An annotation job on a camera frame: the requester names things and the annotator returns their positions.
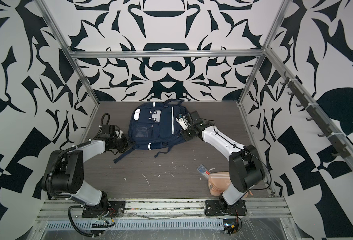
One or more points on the green circuit board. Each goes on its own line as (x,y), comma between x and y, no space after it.
(232,226)

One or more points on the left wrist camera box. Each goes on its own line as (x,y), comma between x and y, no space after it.
(121,136)

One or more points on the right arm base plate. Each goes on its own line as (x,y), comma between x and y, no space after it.
(221,208)

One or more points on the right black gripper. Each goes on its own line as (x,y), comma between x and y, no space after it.
(184,135)

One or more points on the clear plastic eraser case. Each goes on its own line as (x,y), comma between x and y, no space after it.
(203,171)

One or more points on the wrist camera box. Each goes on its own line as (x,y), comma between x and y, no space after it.
(183,122)
(121,136)

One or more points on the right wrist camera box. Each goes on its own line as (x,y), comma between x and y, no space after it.
(183,122)

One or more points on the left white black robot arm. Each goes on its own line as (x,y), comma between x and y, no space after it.
(64,174)

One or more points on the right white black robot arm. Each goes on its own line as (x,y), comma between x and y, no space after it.
(246,169)

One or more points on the aluminium front rail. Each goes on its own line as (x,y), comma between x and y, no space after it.
(154,209)

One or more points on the wall hook rack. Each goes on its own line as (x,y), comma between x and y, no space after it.
(317,115)

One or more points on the aluminium cage frame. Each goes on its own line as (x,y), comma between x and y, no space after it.
(266,52)

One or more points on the white slotted cable duct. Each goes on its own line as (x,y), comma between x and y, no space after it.
(163,224)

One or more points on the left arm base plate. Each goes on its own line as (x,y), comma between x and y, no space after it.
(103,208)

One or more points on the pink fabric pencil pouch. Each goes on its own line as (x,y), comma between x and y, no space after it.
(218,183)

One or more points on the navy blue student backpack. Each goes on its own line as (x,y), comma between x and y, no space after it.
(155,126)

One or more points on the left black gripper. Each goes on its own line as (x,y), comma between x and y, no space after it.
(128,145)

